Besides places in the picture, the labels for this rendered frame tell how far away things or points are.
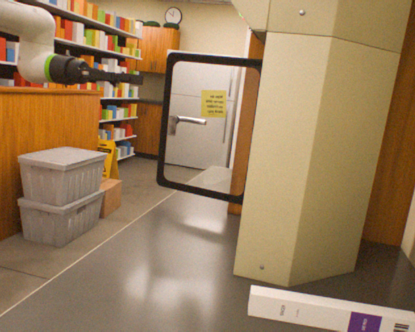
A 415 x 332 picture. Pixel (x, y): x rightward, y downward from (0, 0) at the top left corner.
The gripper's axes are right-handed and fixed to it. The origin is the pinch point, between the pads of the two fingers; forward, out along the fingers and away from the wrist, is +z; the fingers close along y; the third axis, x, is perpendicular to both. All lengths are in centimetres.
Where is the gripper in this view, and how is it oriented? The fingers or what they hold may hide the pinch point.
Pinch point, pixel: (132, 79)
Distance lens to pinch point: 119.1
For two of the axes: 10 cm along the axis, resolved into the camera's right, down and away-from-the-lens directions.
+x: -1.3, 9.7, 2.1
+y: 2.5, -1.7, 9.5
